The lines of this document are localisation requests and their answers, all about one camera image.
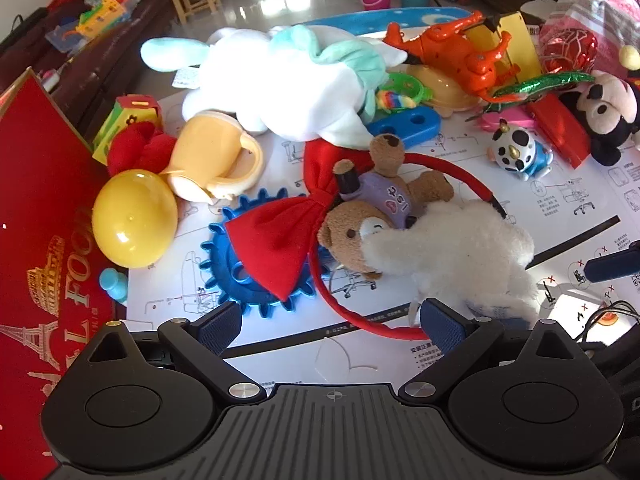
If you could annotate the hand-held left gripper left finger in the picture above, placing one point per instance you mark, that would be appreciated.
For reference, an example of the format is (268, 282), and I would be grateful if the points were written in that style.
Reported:
(220, 329)

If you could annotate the green plastic rattle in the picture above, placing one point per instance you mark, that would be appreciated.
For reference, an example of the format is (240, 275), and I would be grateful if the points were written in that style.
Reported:
(396, 79)

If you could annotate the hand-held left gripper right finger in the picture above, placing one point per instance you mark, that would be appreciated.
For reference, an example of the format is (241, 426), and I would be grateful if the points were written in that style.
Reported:
(442, 325)

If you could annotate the pink blanket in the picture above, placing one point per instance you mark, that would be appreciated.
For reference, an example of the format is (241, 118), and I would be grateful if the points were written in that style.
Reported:
(600, 0)

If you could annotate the yellow green foam block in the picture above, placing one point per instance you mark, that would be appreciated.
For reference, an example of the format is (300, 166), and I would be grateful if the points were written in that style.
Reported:
(125, 110)

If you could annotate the yellow card box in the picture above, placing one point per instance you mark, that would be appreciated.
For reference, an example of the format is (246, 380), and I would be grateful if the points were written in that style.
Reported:
(520, 45)

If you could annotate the red webbed ball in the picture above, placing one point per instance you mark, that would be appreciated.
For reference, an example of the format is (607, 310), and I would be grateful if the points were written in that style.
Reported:
(570, 50)

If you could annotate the beige plastic pitcher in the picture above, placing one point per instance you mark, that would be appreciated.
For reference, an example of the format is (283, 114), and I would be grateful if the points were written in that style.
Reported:
(205, 145)

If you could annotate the red bow headband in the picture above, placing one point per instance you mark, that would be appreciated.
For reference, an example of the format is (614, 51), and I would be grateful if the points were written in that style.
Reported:
(280, 240)

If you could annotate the yellow green toy truck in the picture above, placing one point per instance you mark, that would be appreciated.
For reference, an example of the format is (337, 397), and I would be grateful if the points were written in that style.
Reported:
(102, 12)

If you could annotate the black white mouse plush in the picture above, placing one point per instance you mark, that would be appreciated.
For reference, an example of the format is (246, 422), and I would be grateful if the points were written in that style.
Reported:
(600, 110)

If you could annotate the cow print toy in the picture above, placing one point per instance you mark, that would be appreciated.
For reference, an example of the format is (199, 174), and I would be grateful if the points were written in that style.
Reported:
(515, 152)

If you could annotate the rainbow striped toy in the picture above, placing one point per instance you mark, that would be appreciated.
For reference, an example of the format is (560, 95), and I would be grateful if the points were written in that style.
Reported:
(387, 100)

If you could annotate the blue plastic board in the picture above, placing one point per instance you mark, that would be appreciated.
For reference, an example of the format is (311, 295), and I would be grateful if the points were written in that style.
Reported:
(350, 20)

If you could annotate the white unicorn plush teal mane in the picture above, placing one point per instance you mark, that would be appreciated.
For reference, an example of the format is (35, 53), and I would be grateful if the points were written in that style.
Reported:
(280, 85)

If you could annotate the pink plastic toy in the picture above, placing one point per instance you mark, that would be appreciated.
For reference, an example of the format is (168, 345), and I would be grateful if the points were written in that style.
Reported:
(515, 121)

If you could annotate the red flat box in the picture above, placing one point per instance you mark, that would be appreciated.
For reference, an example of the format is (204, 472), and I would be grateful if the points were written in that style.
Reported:
(560, 125)

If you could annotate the light blue small toy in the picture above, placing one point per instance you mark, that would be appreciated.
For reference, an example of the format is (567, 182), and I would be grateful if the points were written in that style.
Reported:
(112, 285)

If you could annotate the orange plastic toy horse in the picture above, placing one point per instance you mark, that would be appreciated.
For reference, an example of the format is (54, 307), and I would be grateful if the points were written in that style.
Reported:
(455, 45)

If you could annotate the red plush toy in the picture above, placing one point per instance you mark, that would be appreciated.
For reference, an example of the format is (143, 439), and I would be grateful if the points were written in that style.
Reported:
(135, 147)

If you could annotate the white fluffy plush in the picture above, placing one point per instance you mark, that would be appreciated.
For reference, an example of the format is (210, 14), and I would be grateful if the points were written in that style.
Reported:
(460, 250)

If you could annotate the yellow plastic egg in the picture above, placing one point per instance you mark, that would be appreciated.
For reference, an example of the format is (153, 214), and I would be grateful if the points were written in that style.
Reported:
(135, 215)

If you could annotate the brown teddy bear purple shirt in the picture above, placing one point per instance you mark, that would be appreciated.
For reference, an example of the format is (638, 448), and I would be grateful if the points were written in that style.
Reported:
(345, 230)

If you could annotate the blue plastic bar with holes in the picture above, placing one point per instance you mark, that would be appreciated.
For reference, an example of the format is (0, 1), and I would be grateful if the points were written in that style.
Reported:
(400, 127)

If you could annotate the red gift box container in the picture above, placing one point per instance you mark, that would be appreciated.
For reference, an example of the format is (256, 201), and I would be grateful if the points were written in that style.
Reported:
(40, 210)

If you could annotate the dark leather sofa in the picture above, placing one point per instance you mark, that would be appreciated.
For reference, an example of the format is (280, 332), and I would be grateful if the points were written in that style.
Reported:
(100, 65)

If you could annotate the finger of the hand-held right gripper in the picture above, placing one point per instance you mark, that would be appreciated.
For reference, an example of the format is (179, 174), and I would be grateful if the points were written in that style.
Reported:
(607, 265)

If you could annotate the blue plastic gear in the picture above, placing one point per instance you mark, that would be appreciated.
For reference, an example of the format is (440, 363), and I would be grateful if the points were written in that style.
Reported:
(215, 256)

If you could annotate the yellow plastic dome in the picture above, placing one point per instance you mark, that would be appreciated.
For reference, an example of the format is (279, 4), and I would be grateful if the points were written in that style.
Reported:
(440, 91)

